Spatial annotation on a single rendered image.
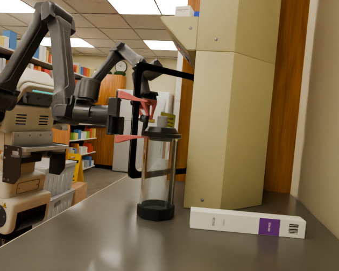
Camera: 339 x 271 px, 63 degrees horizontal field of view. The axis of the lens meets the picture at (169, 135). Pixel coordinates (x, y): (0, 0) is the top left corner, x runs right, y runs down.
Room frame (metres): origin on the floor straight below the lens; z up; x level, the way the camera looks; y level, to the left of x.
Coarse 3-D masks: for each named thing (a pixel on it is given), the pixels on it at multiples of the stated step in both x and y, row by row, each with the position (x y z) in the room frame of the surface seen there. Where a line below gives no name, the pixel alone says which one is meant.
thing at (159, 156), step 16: (144, 144) 0.72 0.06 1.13; (160, 144) 0.69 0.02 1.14; (176, 144) 0.72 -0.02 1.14; (144, 160) 0.71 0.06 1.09; (160, 160) 0.69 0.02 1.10; (144, 176) 0.71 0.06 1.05; (160, 176) 0.69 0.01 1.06; (144, 192) 0.70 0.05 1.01; (160, 192) 0.69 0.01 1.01; (160, 208) 0.69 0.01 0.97
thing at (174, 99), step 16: (144, 80) 0.95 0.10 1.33; (160, 80) 1.00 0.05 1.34; (176, 80) 1.05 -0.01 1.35; (144, 96) 0.95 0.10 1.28; (160, 96) 1.00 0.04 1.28; (176, 96) 1.05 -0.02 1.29; (192, 96) 1.10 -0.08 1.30; (144, 112) 0.96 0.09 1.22; (160, 112) 1.00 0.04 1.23; (176, 112) 1.05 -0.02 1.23; (176, 128) 1.06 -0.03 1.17; (176, 160) 1.07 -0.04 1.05
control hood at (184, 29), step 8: (168, 16) 0.84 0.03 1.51; (176, 16) 0.83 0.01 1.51; (184, 16) 0.83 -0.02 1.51; (168, 24) 0.83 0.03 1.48; (176, 24) 0.83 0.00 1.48; (184, 24) 0.83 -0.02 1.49; (192, 24) 0.82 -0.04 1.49; (168, 32) 0.92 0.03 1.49; (176, 32) 0.83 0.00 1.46; (184, 32) 0.83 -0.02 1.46; (192, 32) 0.82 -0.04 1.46; (176, 40) 0.89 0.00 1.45; (184, 40) 0.83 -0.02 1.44; (192, 40) 0.82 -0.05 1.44; (176, 48) 1.13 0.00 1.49; (184, 48) 0.87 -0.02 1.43; (192, 48) 0.82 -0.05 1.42; (192, 56) 0.90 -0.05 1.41; (192, 64) 1.04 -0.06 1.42
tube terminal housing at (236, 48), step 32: (224, 0) 0.81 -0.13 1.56; (256, 0) 0.85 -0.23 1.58; (224, 32) 0.81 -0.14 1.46; (256, 32) 0.85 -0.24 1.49; (224, 64) 0.81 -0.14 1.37; (256, 64) 0.86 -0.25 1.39; (224, 96) 0.80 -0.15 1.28; (256, 96) 0.87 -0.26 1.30; (192, 128) 0.82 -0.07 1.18; (224, 128) 0.80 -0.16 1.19; (256, 128) 0.88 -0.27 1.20; (192, 160) 0.82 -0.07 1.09; (224, 160) 0.80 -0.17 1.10; (256, 160) 0.89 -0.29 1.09; (192, 192) 0.82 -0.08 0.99; (224, 192) 0.81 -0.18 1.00; (256, 192) 0.90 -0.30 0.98
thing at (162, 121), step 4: (160, 116) 0.73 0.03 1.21; (164, 116) 0.73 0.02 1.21; (160, 120) 0.72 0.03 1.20; (164, 120) 0.72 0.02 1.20; (160, 124) 0.72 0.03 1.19; (164, 124) 0.73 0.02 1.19; (148, 128) 0.72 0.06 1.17; (152, 128) 0.71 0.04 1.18; (156, 128) 0.70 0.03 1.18; (160, 128) 0.70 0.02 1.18; (164, 128) 0.70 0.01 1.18; (168, 128) 0.71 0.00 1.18; (172, 128) 0.72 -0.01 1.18; (156, 132) 0.69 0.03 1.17; (160, 132) 0.69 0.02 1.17; (164, 132) 0.69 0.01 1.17; (168, 132) 0.70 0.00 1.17; (172, 132) 0.70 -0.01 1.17; (176, 132) 0.72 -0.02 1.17
